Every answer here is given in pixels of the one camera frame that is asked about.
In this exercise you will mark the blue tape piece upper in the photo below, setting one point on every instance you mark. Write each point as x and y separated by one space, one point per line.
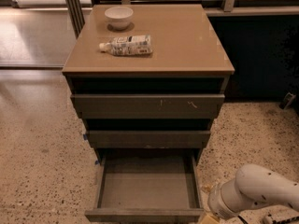
85 137

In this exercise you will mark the grey drawer cabinet tan top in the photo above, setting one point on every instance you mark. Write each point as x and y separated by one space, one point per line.
187 58

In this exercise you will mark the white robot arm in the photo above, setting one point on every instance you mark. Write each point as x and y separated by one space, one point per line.
253 187

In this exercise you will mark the grey top drawer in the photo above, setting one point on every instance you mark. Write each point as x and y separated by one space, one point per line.
179 106

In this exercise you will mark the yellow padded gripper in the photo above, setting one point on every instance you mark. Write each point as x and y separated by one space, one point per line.
215 200

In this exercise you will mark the lying plastic bottle white label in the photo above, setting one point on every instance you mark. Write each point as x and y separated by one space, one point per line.
133 45

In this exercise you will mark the grey power strip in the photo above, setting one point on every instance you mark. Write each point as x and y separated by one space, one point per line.
271 219

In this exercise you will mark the small grey floor bracket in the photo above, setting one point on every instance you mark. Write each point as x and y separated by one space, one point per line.
287 100

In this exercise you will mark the grey middle drawer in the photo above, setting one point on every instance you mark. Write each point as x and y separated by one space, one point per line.
148 139

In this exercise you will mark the white ceramic bowl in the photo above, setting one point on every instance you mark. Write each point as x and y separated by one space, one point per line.
119 18

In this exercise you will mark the grey drawer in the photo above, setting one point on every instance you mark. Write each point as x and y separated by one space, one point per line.
147 189
179 106
148 139

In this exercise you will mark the grey bottom drawer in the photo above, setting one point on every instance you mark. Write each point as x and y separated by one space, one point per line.
147 189

